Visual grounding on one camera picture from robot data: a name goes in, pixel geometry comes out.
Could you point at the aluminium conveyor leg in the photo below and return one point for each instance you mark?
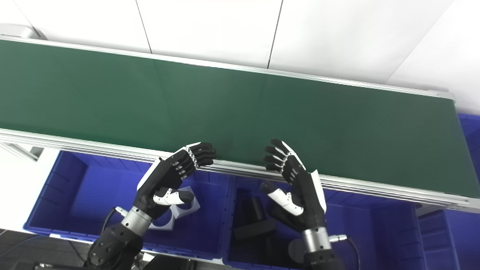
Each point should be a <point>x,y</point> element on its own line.
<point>22,152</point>

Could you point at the grey conveyor end cap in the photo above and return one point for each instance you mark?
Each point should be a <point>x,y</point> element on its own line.
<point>18,30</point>

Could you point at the green conveyor belt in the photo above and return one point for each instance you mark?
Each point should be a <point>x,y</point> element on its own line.
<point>75,146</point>
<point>225,105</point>

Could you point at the black block with cylinder part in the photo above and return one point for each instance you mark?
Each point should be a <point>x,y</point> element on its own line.
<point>255,229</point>

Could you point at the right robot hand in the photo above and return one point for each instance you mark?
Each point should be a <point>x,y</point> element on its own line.
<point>305,202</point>

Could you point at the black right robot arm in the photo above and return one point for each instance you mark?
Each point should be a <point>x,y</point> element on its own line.
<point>318,258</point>

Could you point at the white square part with hole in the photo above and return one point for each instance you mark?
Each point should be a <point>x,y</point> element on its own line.
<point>193,212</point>
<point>170,224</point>

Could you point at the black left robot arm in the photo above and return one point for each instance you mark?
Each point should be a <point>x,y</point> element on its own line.
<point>112,243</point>

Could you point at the black block part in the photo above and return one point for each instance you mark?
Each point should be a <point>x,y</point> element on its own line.
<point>255,210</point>

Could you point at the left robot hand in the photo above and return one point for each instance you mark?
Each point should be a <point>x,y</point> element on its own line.
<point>165,180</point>

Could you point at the black part with round face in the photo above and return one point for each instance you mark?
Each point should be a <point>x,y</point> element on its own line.
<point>296,251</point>

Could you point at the blue plastic bin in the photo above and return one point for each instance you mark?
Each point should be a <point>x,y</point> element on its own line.
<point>465,240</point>
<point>75,198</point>
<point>356,232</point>

